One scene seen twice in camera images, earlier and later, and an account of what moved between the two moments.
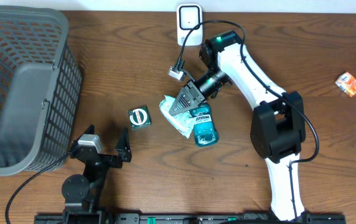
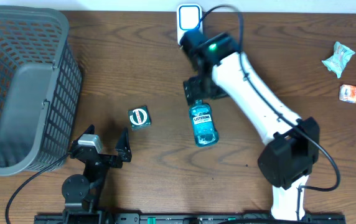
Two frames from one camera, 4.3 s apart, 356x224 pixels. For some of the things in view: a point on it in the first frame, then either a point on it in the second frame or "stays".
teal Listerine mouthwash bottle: (205, 130) stays
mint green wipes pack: (182, 122) -> (341, 56)
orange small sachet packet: (348, 84) -> (352, 94)
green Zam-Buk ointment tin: (139, 117) stays
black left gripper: (121, 149) stays
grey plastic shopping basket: (30, 89) stays
